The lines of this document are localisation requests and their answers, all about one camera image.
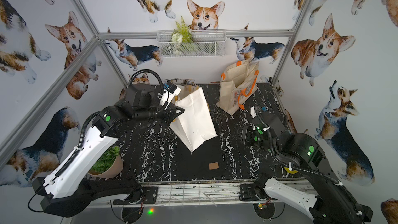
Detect cream bag yellow handles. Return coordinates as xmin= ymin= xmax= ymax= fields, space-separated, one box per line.
xmin=170 ymin=85 xmax=217 ymax=152

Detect black canvas bag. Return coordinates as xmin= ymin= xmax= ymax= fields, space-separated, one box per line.
xmin=174 ymin=111 xmax=231 ymax=181

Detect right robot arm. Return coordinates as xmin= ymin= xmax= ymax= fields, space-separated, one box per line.
xmin=239 ymin=105 xmax=373 ymax=224

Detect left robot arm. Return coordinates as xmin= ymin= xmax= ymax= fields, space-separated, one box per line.
xmin=32 ymin=69 xmax=184 ymax=217

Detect green leafy plant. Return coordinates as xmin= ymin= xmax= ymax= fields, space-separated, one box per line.
xmin=89 ymin=146 xmax=120 ymax=174

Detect tan round object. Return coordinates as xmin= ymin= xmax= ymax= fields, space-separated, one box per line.
xmin=88 ymin=156 xmax=123 ymax=179

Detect green fern with white flower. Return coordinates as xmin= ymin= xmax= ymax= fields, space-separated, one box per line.
xmin=171 ymin=17 xmax=195 ymax=56

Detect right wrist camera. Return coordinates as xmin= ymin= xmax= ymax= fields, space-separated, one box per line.
xmin=250 ymin=105 xmax=268 ymax=123

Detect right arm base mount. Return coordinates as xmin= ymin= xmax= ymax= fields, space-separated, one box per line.
xmin=238 ymin=183 xmax=281 ymax=202

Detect cream bag orange handles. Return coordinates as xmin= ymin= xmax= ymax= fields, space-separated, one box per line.
xmin=216 ymin=60 xmax=259 ymax=116

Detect white wire wall basket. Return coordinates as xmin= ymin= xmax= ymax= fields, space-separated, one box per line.
xmin=157 ymin=30 xmax=227 ymax=58

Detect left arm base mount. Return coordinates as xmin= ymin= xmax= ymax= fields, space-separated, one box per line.
xmin=113 ymin=187 xmax=159 ymax=205

